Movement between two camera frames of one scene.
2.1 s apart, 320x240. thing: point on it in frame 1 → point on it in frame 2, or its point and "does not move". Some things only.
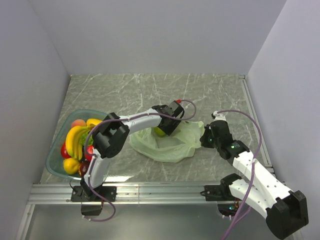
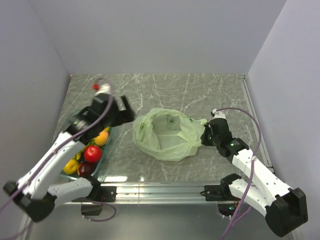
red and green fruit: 88,154 does not move
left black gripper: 169,130 → 123,115
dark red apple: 83,167 does not move
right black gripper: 203,139 does not move
